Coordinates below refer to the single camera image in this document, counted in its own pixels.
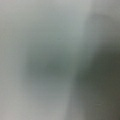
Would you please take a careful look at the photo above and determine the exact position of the grey drawer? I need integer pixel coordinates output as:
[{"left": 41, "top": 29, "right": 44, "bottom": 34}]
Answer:
[{"left": 69, "top": 13, "right": 120, "bottom": 120}]

